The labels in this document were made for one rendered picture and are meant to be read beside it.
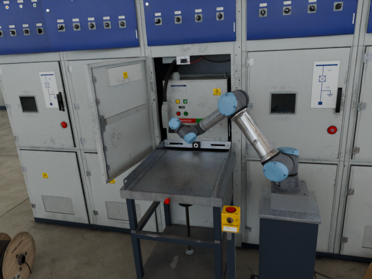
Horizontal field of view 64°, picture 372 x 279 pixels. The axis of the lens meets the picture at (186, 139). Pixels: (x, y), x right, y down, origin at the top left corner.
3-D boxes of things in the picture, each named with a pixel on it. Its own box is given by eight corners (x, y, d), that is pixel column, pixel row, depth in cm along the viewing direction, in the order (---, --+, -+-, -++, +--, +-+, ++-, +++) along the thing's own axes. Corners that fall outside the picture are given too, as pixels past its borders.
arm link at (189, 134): (202, 132, 187) (190, 122, 191) (191, 137, 179) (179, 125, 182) (197, 141, 192) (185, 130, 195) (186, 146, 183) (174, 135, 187)
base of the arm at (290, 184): (299, 181, 174) (300, 165, 171) (301, 193, 160) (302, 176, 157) (272, 179, 178) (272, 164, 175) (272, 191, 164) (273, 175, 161)
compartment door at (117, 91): (98, 182, 190) (78, 64, 167) (150, 149, 244) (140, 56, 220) (106, 184, 187) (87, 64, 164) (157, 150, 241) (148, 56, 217)
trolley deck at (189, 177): (222, 207, 162) (222, 197, 160) (120, 198, 179) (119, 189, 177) (236, 160, 224) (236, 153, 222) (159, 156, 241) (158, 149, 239)
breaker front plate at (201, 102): (227, 143, 225) (226, 80, 210) (167, 141, 238) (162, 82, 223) (227, 143, 227) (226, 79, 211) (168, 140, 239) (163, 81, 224)
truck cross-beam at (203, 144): (231, 149, 226) (231, 141, 224) (164, 146, 240) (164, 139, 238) (231, 146, 230) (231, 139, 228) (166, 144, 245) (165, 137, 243)
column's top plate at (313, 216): (314, 194, 181) (314, 191, 181) (321, 224, 152) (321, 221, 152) (261, 190, 191) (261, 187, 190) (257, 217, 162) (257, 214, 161)
